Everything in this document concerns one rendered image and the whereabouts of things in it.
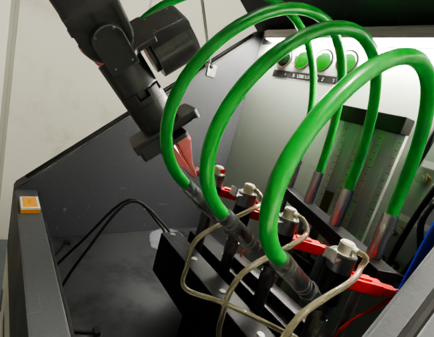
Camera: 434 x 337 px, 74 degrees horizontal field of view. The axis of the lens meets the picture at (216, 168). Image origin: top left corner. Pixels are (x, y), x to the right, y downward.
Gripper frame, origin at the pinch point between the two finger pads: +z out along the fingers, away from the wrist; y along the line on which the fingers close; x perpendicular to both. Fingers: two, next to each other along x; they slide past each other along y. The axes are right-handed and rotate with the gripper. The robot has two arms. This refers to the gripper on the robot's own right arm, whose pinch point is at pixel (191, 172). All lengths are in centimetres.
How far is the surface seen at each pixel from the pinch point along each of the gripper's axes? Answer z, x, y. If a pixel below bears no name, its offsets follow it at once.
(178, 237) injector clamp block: 10.8, 3.1, -8.3
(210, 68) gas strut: -5.9, 34.1, 20.6
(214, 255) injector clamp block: 14.7, -2.1, -4.5
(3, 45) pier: -48, 136, -36
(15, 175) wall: 9, 161, -85
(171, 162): -7.4, -10.7, -1.9
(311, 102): 4.7, 5.9, 27.3
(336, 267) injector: 7.6, -22.9, 6.1
